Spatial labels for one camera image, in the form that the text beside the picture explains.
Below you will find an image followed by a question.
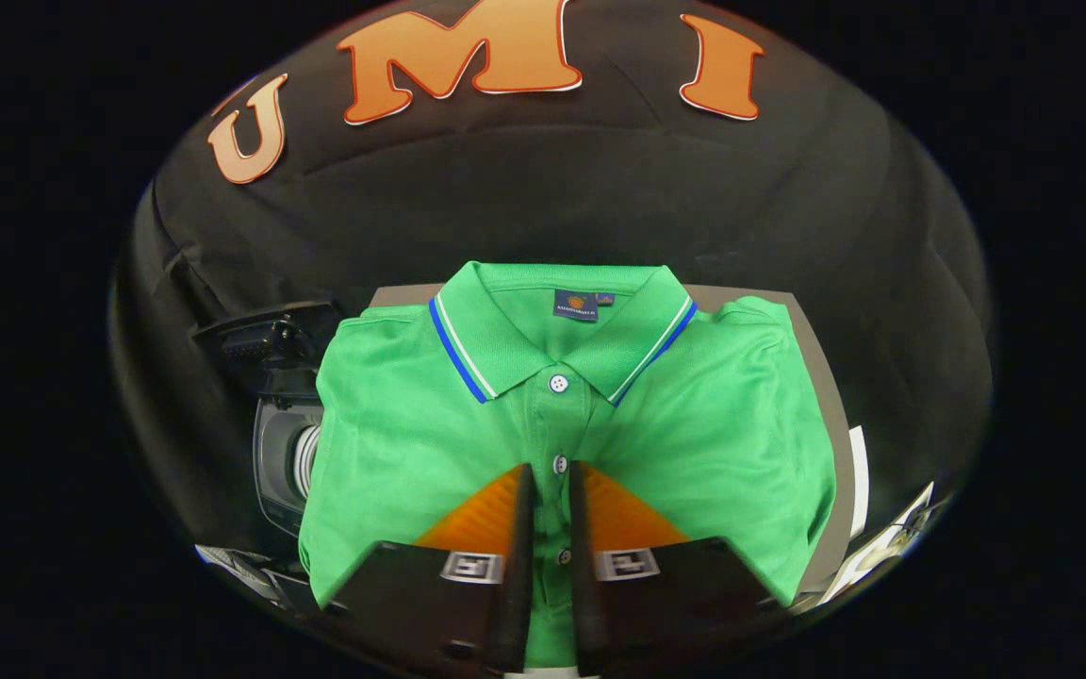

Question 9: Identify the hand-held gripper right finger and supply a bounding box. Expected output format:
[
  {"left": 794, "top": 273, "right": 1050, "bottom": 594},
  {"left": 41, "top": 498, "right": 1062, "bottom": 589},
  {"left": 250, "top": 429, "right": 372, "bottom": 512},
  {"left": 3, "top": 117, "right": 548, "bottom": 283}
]
[{"left": 568, "top": 460, "right": 789, "bottom": 678}]

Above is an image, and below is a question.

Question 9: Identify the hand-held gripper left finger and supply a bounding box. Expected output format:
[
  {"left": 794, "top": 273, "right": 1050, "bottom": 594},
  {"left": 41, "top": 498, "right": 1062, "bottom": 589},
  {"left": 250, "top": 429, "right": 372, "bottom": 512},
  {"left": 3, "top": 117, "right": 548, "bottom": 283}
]
[{"left": 321, "top": 464, "right": 536, "bottom": 675}]

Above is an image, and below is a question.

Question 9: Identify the green polo shirt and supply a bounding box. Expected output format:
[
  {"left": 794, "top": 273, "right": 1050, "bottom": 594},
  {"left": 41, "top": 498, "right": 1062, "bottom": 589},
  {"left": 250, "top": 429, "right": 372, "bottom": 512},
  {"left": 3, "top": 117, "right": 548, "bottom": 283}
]
[{"left": 298, "top": 261, "right": 836, "bottom": 669}]

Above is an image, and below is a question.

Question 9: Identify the grey washing machine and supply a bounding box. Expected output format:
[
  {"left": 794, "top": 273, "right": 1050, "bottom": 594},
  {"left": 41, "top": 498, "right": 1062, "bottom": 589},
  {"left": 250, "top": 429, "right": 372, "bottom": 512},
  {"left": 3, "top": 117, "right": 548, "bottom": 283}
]
[{"left": 194, "top": 396, "right": 327, "bottom": 614}]

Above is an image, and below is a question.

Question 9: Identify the transparent washing machine lid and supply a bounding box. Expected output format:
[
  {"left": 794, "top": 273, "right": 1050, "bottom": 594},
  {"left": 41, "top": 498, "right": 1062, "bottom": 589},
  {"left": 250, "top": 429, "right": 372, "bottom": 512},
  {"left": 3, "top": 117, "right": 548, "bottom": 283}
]
[{"left": 192, "top": 302, "right": 346, "bottom": 397}]

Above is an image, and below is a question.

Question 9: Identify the white panel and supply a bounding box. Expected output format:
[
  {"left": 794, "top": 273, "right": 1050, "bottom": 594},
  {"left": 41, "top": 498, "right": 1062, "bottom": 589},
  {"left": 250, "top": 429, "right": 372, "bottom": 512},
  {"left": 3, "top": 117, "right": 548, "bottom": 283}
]
[{"left": 848, "top": 424, "right": 872, "bottom": 540}]

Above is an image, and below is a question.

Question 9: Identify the white printed sheet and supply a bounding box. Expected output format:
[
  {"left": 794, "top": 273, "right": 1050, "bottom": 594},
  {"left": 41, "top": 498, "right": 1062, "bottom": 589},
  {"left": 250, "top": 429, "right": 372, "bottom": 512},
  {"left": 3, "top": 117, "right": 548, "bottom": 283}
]
[{"left": 824, "top": 481, "right": 937, "bottom": 604}]

